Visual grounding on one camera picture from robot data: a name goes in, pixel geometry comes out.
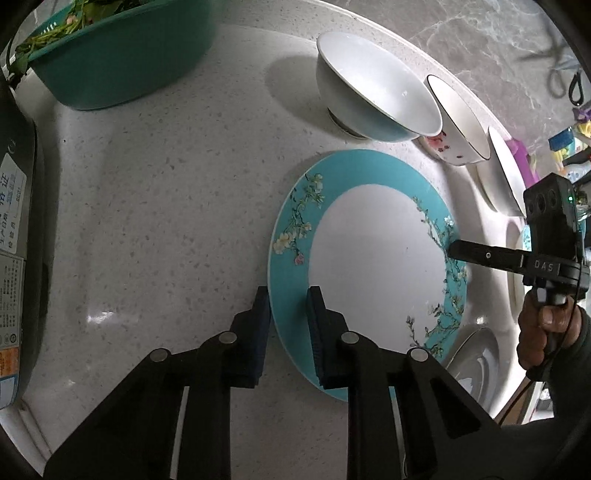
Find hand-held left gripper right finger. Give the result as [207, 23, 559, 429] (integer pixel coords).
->
[306, 285, 555, 480]

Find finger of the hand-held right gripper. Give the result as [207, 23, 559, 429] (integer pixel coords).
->
[449, 239, 527, 274]

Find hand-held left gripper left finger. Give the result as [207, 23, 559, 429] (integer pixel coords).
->
[44, 286, 271, 480]

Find teal floral rimmed plate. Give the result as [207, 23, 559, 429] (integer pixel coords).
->
[268, 150, 469, 403]

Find white bowl with red flowers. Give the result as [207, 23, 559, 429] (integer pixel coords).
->
[419, 74, 492, 166]

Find person's right forearm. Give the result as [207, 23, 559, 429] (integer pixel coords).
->
[499, 305, 591, 467]

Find person's right hand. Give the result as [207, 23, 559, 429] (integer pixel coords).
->
[516, 291, 561, 370]

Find purple plastic thing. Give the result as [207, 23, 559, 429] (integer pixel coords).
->
[505, 138, 539, 185]

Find plain white bowl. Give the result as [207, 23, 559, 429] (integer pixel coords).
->
[475, 126, 528, 217]

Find colourful kitchen clutter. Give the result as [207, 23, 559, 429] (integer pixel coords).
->
[549, 106, 591, 178]

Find white bowl with teal outside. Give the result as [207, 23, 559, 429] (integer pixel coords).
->
[315, 31, 443, 143]

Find black appliance with labels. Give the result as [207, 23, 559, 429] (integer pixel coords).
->
[0, 78, 51, 411]

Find teal plastic basin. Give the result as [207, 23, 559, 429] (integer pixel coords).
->
[16, 0, 218, 112]

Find green leafy vegetables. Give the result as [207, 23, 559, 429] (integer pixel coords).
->
[9, 0, 144, 77]

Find black handled scissors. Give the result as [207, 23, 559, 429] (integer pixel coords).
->
[547, 41, 587, 107]

